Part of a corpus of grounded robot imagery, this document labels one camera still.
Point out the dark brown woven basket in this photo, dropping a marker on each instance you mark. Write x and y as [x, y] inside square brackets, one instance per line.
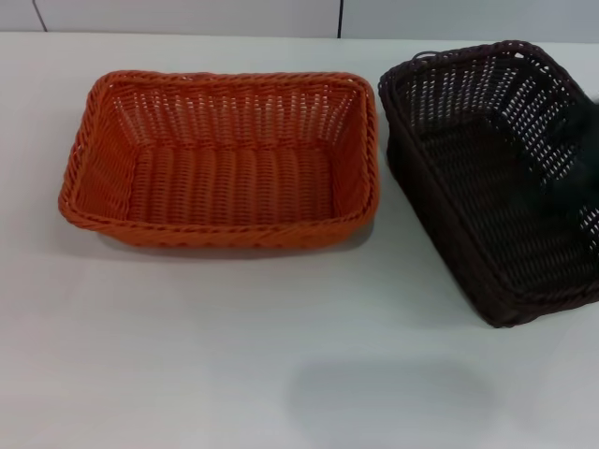
[468, 187]

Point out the dark vertical background pole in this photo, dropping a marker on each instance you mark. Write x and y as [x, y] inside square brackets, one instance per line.
[339, 18]

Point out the orange woven plastic basket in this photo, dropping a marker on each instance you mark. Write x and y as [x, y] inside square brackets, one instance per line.
[224, 178]

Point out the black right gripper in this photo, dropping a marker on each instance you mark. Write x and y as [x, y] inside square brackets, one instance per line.
[590, 131]

